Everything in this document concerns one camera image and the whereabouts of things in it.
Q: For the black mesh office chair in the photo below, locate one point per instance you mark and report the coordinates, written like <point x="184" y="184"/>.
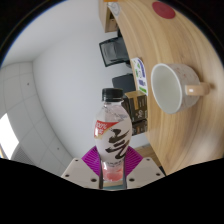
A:
<point x="113" y="51"/>

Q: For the flat round red coaster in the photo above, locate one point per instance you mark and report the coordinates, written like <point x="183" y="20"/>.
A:
<point x="163" y="9"/>

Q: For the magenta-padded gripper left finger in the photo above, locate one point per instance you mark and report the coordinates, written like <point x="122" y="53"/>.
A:
<point x="79" y="171"/>

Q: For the white green-blue printed leaflet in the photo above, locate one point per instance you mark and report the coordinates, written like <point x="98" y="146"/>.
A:
<point x="140" y="75"/>

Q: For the ceiling air vent grille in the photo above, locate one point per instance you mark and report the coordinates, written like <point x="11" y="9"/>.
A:
<point x="21" y="155"/>

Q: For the wooden side desk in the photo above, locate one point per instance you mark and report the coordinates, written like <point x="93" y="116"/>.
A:
<point x="106" y="20"/>

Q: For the dark box with tan side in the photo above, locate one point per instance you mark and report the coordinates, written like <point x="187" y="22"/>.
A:
<point x="141" y="108"/>

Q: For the round grey mat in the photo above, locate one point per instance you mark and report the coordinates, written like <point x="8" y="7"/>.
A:
<point x="114" y="9"/>

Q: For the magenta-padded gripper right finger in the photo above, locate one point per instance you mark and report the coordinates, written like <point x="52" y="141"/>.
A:
<point x="145" y="171"/>

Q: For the tall dark brown box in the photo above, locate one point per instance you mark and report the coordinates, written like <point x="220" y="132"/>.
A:
<point x="140" y="127"/>

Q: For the white speckled mug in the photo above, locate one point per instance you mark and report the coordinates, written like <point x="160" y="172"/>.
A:
<point x="188" y="81"/>

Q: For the rectangular ceiling light panel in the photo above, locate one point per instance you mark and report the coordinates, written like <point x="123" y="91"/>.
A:
<point x="7" y="136"/>

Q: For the clear black-capped drink bottle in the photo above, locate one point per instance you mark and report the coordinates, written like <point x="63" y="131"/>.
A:
<point x="112" y="133"/>

